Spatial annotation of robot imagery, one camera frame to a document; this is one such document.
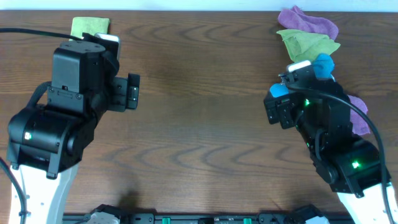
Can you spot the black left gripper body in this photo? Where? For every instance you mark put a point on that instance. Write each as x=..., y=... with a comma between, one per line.
x=123, y=88

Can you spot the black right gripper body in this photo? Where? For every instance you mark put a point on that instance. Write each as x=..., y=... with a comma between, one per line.
x=286, y=114

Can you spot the blue cloth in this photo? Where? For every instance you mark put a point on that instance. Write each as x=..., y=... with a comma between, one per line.
x=323, y=66

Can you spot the light green cloth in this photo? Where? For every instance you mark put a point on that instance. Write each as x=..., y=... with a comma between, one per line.
x=90, y=25

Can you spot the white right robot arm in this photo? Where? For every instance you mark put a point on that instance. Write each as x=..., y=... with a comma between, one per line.
x=344, y=144

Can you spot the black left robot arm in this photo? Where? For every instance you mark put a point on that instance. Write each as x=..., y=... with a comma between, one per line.
x=48, y=136

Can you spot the olive green cloth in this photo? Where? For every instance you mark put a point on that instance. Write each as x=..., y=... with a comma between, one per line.
x=303, y=45

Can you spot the large purple cloth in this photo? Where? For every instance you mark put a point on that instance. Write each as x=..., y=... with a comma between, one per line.
x=360, y=127

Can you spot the purple cloth at top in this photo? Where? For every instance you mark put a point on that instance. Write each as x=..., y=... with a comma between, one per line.
x=295, y=18

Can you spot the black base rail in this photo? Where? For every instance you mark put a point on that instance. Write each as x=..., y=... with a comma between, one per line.
x=150, y=218

